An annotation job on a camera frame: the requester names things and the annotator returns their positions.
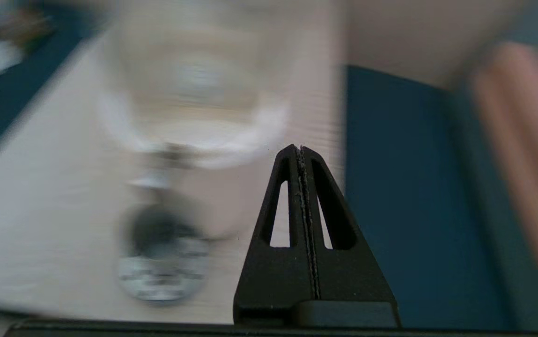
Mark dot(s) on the clear tank water dispenser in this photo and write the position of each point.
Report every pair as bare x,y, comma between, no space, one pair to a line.
231,201

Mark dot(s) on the pink bolster cushion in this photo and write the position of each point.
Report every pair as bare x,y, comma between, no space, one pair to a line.
531,164

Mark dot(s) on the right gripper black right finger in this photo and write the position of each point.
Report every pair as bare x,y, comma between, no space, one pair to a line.
353,276

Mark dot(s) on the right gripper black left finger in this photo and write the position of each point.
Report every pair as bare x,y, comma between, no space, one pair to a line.
273,276

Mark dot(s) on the grey-blue plastic cup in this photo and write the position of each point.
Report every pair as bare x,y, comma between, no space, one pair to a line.
156,229

